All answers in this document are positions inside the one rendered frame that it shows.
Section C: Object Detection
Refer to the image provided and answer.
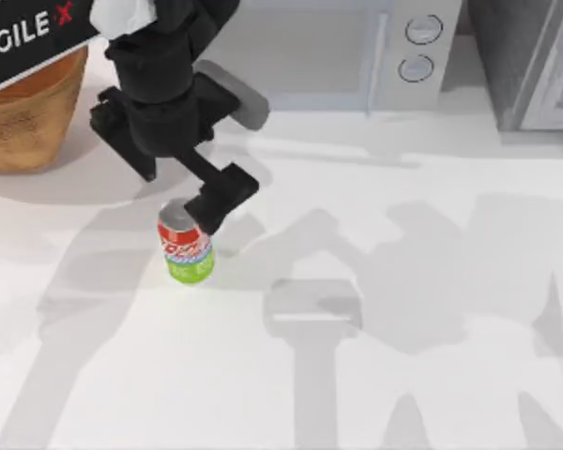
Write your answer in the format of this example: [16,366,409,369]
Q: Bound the pale microwave oven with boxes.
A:
[201,0,466,116]

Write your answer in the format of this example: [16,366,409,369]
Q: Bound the brown wicker basket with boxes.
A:
[0,45,90,175]

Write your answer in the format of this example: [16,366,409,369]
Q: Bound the grey cabinet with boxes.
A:
[465,0,563,133]

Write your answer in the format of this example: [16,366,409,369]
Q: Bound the round microwave knob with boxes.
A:
[404,13,444,46]
[398,52,435,85]

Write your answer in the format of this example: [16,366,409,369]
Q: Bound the pale microwave door handle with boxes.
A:
[366,12,388,116]

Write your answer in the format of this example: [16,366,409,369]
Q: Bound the red white and green can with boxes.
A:
[157,198,216,285]

